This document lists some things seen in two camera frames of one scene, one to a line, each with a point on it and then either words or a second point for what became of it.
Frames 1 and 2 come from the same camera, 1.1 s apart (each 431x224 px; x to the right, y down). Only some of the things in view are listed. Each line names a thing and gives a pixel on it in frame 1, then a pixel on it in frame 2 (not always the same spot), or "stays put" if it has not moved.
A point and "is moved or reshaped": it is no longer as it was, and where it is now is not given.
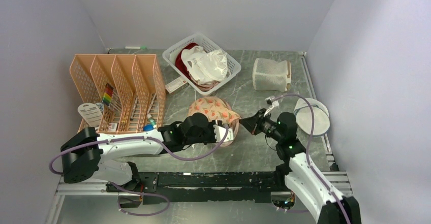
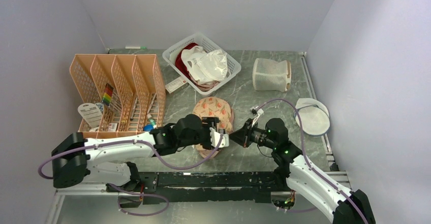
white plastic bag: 206,67 stays put
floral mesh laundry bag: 217,109 is moved or reshaped
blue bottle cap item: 152,125 stays put
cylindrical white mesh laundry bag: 271,75 stays put
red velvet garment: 179,62 stays put
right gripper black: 253,123 → 243,136
